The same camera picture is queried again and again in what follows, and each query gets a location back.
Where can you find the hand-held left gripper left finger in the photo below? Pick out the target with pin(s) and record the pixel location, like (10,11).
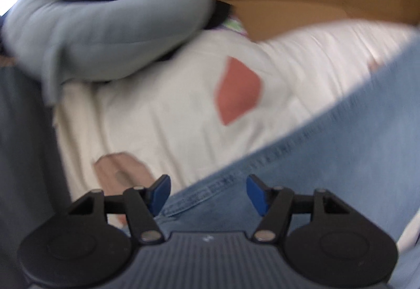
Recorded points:
(160,191)

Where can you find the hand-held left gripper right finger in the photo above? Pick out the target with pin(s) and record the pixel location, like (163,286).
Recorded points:
(257,192)

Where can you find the light blue denim pants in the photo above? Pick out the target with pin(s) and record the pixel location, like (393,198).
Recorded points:
(328,161)

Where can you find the cream bear printed blanket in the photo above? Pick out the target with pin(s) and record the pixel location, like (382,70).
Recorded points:
(157,118)

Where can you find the grey plush neck pillow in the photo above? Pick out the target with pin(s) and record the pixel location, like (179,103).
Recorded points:
(115,33)

